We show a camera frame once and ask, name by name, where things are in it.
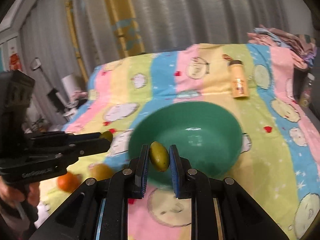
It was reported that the person's left hand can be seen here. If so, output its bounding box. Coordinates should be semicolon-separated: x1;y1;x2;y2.
0;178;40;208

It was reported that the black white floor vacuum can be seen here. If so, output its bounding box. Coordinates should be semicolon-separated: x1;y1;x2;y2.
30;57;67;113

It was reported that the black white shopping bag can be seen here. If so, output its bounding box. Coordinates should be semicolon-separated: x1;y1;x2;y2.
63;90;88;121

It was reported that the potted plant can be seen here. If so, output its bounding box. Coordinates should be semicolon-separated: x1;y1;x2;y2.
22;115;50;133

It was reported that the yellow cartoon bottle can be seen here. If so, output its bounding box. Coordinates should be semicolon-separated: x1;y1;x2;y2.
222;54;249;99

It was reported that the colourful cartoon striped bedsheet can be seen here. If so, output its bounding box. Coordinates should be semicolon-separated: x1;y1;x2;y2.
40;44;319;239

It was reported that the pile of folded clothes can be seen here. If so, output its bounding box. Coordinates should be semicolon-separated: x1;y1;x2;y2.
247;25;317;70

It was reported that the clear plastic bottle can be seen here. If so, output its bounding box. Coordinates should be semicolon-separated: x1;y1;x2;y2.
299;73;315;108

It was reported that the small green olive fruit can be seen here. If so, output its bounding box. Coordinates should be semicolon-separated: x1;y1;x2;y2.
149;141;170;172
99;131;113;143

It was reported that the pink sleeve forearm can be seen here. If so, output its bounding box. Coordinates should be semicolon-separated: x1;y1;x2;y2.
1;199;36;239

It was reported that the green plastic basin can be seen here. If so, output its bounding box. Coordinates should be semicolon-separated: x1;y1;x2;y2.
128;101;242;179

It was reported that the grey curtain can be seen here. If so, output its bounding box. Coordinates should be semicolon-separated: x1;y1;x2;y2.
19;0;313;126

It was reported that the white cylindrical lamp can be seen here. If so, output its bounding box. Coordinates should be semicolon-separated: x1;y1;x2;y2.
61;73;81;101

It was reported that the yellow grapefruit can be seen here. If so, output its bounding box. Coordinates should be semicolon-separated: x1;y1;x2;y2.
89;163;114;181

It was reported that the red chinese knot decoration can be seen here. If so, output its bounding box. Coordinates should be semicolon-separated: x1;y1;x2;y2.
9;53;22;71

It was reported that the yellow patterned curtain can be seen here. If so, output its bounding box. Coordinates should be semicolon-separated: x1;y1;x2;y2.
105;0;145;57

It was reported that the orange fruit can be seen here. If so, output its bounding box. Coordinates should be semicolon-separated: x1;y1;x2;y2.
56;172;80;193

